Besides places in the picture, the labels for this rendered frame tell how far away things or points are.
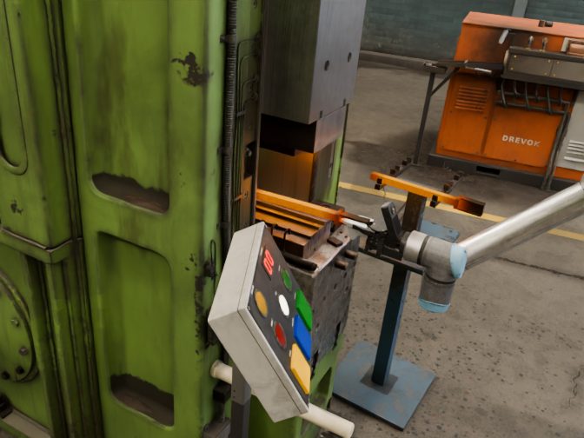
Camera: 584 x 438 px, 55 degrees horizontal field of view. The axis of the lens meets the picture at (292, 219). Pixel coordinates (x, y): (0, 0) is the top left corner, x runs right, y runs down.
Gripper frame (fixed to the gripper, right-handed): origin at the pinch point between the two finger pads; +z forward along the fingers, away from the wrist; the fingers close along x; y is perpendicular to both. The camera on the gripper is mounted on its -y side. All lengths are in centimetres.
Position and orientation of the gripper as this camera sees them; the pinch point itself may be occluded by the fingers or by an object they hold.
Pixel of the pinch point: (346, 217)
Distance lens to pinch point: 170.2
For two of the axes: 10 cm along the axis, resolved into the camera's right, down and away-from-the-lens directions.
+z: -8.7, -3.0, 3.9
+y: -1.0, 8.8, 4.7
